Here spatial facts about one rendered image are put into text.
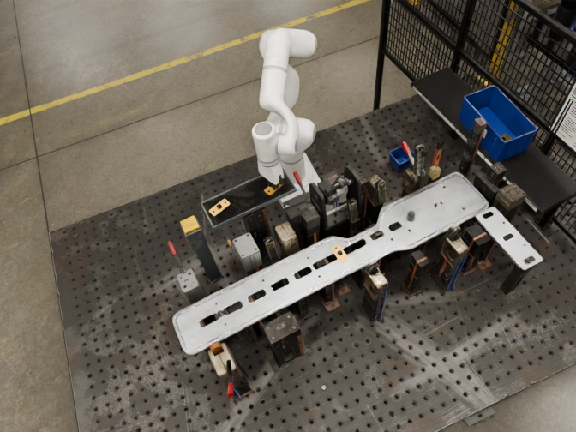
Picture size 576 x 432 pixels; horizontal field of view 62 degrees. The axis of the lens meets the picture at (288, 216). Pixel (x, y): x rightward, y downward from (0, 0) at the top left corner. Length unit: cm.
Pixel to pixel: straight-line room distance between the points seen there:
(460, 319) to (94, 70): 375
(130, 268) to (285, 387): 96
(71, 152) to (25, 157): 37
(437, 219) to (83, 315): 165
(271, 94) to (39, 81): 344
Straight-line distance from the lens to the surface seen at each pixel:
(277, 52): 178
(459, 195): 217
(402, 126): 280
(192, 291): 192
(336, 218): 208
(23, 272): 367
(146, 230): 255
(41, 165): 419
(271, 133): 168
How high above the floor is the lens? 272
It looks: 57 degrees down
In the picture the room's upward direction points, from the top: 9 degrees counter-clockwise
